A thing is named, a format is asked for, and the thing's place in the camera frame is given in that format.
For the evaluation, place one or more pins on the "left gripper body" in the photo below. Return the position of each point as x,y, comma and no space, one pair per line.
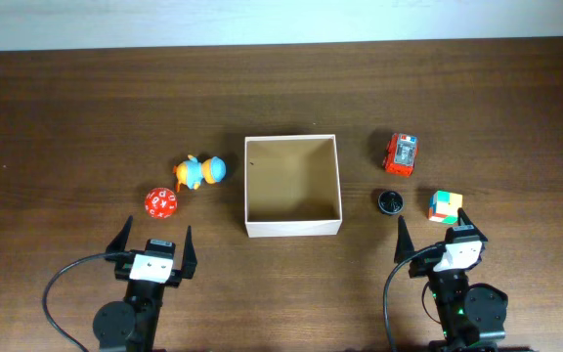
121,268

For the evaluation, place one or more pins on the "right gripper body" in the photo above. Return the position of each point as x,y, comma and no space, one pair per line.
424,264

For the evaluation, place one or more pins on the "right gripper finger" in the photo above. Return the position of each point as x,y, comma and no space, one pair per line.
404,246
463,220

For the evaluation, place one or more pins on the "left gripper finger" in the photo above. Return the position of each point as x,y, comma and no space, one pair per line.
115,251
189,260

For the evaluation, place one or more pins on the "multicolour puzzle cube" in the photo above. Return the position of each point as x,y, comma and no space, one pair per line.
443,207

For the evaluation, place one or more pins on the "red toy car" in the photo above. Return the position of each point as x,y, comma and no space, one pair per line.
400,156

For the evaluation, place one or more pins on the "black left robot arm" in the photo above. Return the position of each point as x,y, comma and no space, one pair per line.
130,324

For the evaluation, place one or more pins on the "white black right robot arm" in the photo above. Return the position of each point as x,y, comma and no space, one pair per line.
471,316

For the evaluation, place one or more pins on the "black round cap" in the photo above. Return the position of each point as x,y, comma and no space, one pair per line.
390,203

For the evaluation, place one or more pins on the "red letter polyhedral die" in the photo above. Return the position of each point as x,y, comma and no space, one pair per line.
160,203

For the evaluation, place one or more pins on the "orange blue duck toy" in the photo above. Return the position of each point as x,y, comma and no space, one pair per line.
191,173

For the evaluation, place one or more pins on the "beige open cardboard box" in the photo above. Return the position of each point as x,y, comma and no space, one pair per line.
291,186

